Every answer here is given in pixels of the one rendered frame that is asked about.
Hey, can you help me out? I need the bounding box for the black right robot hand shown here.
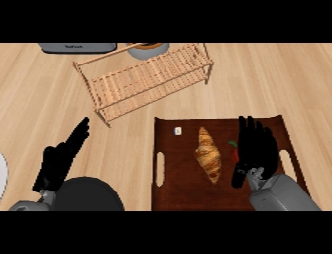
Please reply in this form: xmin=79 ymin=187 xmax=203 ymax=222
xmin=231 ymin=115 xmax=279 ymax=190

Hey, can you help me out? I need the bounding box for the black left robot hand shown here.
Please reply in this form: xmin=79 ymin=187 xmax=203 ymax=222
xmin=31 ymin=116 xmax=92 ymax=193

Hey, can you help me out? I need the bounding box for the red bell pepper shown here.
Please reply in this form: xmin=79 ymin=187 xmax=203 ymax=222
xmin=228 ymin=140 xmax=242 ymax=164

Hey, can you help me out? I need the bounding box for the dark brown wooden tray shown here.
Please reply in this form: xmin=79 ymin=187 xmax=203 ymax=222
xmin=151 ymin=114 xmax=312 ymax=212

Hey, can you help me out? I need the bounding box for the wooden tiered shelf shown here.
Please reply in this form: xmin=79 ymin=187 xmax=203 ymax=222
xmin=73 ymin=43 xmax=216 ymax=128

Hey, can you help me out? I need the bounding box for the golden croissant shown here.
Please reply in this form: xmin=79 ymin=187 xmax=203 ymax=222
xmin=194 ymin=126 xmax=223 ymax=185

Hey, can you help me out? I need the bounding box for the black round pan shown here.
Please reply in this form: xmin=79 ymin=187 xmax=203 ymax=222
xmin=52 ymin=176 xmax=126 ymax=212

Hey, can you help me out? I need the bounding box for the grey flat appliance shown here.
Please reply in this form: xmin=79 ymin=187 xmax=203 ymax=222
xmin=37 ymin=43 xmax=118 ymax=55

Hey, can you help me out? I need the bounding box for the grey bowl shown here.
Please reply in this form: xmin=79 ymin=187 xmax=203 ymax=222
xmin=126 ymin=43 xmax=172 ymax=61

